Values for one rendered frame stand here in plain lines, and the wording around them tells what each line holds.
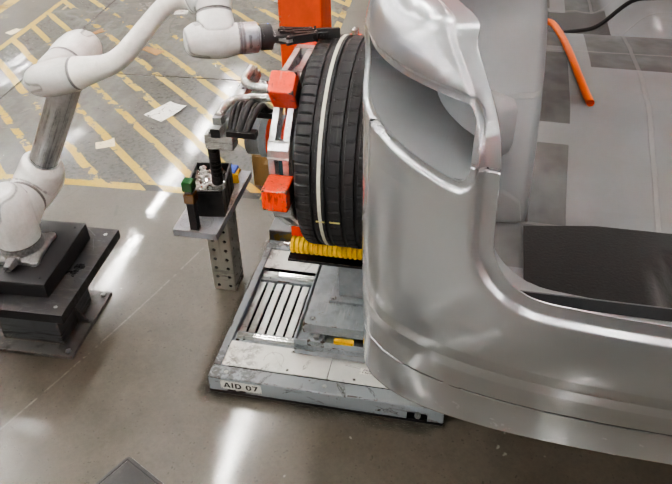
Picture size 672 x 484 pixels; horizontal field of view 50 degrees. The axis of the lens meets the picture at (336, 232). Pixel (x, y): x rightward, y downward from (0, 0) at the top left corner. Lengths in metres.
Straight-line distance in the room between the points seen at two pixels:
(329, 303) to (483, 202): 1.55
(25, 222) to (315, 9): 1.26
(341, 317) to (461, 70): 1.62
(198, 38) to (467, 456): 1.54
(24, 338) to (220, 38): 1.51
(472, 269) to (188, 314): 1.94
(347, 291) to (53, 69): 1.21
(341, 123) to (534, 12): 0.57
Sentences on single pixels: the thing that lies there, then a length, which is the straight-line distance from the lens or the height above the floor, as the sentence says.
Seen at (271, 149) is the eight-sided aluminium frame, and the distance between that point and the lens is 2.04.
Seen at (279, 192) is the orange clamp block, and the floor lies 0.88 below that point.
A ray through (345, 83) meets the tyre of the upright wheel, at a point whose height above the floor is 1.13.
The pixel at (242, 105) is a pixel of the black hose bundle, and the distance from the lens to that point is 2.12.
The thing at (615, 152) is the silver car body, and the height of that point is 0.99.
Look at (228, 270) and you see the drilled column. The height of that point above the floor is 0.11.
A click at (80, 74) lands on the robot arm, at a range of 2.29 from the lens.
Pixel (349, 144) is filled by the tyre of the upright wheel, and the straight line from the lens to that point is 1.95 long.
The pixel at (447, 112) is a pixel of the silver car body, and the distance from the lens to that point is 1.24.
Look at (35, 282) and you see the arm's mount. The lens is 2.71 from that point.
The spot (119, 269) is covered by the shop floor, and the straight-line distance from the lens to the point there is 3.25.
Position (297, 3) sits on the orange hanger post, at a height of 1.12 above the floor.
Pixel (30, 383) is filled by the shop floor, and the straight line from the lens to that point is 2.88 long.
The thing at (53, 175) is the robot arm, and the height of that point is 0.60.
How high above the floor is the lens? 1.99
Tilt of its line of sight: 37 degrees down
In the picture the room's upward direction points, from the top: 1 degrees counter-clockwise
